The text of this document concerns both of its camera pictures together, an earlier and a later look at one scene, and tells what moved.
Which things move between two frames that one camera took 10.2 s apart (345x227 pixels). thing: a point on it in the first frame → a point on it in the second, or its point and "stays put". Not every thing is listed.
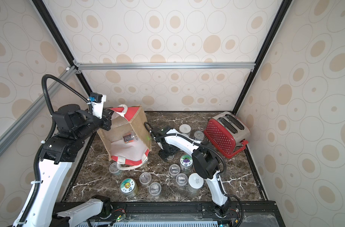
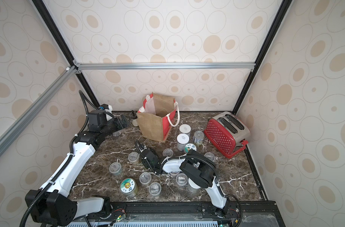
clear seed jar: x=199 y=135 stays put
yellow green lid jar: x=129 y=187 stays put
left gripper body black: x=93 y=123 → x=115 y=125
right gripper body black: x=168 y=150 → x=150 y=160
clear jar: x=155 y=188 stays put
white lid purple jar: x=195 y=183 stays put
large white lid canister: x=185 y=128 stays put
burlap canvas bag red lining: x=128 y=141 → x=157 y=116
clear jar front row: x=181 y=179 stays put
